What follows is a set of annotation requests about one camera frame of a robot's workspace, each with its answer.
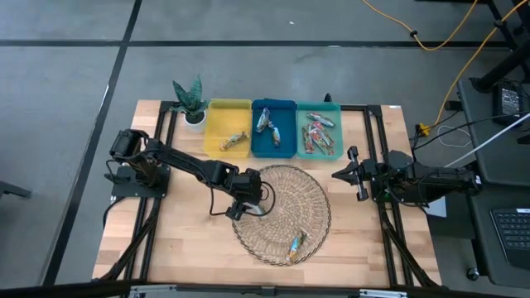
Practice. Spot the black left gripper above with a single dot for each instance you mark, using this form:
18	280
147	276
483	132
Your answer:
249	186

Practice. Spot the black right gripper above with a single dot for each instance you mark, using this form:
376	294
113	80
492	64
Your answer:
366	171

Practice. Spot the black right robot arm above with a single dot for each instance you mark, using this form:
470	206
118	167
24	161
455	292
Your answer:
435	180

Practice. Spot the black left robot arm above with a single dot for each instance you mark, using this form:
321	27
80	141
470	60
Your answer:
186	160

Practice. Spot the teal plastic bin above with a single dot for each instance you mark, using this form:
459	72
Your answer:
337	140

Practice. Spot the round woven placemat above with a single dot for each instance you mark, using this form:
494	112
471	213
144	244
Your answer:
298	198

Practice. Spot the blue plastic bin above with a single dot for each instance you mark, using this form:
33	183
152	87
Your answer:
285	145

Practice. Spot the small black clamp knob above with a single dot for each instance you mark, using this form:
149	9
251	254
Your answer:
327	98

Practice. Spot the small white sticker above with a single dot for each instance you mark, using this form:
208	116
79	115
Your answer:
396	107

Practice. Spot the yellow plastic bin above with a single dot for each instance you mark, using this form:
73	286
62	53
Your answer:
227	124

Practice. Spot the white sheet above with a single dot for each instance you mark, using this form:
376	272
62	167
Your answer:
439	210

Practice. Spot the snake plant in white pot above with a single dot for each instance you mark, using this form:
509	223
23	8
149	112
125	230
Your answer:
195	118

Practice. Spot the dark grey desk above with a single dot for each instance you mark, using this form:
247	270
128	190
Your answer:
480	136
497	248

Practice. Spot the black caster wheel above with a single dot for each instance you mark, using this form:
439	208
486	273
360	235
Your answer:
473	274

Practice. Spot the black keyboard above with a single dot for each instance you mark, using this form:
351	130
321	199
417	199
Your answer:
513	238

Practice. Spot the black power adapter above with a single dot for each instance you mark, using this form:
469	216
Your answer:
509	101

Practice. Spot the black desk leg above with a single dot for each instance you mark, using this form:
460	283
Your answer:
501	68
499	23

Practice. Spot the black table crossbar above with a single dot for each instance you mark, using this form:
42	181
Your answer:
83	289

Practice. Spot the grey chair leg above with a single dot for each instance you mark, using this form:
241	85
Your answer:
12	190

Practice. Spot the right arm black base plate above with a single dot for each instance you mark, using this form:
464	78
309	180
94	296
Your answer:
375	198

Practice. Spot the silver metal bracket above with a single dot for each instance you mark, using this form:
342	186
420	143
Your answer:
153	290
383	294

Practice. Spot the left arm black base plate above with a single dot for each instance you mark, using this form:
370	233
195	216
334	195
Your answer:
124	190

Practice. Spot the black aluminium table frame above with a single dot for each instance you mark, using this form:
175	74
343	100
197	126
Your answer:
165	107

